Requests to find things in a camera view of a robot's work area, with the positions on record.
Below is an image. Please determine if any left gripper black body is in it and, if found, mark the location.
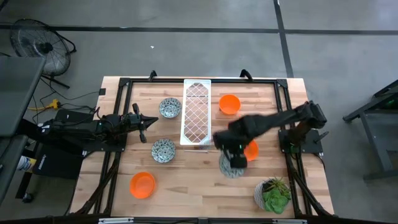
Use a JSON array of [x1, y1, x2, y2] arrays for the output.
[[123, 103, 148, 144]]

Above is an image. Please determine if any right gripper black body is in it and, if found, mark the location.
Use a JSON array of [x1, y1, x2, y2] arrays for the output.
[[213, 129, 249, 169]]

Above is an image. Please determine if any orange plastic mini bowl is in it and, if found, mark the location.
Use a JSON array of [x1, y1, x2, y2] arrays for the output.
[[129, 171, 156, 200], [218, 94, 242, 116], [244, 139, 259, 162]]

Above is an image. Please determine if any teal bowl with patterned inside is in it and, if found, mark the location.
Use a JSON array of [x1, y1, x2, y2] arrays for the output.
[[159, 97, 182, 119], [150, 138, 177, 164], [218, 152, 246, 179]]

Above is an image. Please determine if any flat black box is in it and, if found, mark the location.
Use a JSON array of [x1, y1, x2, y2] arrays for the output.
[[54, 108, 94, 124]]

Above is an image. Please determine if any potted green succulent plant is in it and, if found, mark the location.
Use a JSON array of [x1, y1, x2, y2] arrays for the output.
[[253, 176, 292, 215]]

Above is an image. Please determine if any yellow power plug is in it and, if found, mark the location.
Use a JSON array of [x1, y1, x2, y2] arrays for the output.
[[27, 98, 62, 112]]

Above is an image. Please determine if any black case with white logo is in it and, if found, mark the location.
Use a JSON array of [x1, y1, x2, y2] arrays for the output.
[[32, 146, 85, 180]]

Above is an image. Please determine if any white can with blue label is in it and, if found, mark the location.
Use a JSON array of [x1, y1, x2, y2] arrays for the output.
[[17, 155, 38, 172]]

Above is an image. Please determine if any dark grey desk top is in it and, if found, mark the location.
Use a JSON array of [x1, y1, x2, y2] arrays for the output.
[[0, 55, 47, 138]]

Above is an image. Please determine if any black floor fan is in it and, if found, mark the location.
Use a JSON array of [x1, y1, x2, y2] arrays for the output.
[[9, 18, 77, 90]]

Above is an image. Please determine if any dark grey bench panel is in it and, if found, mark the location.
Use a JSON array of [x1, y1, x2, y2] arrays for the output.
[[0, 135, 29, 203]]

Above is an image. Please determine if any black metal stand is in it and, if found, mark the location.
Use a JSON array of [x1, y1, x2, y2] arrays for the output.
[[341, 79, 398, 181]]

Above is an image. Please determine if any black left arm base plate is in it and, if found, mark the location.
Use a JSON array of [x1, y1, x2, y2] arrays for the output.
[[82, 136, 128, 153]]

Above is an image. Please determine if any white wire mesh rack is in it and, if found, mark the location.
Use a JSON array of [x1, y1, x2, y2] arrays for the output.
[[179, 78, 212, 146]]

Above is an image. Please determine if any black floor cable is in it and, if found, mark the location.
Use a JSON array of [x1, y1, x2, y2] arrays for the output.
[[30, 76, 106, 116]]

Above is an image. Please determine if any black aluminium table frame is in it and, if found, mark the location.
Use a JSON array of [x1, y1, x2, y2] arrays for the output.
[[70, 70, 335, 224]]

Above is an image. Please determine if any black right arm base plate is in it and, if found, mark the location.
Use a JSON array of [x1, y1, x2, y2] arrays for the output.
[[278, 129, 324, 155]]

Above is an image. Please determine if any silver metal bracket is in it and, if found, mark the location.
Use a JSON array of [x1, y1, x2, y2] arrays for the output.
[[98, 217, 134, 224], [272, 218, 308, 224]]

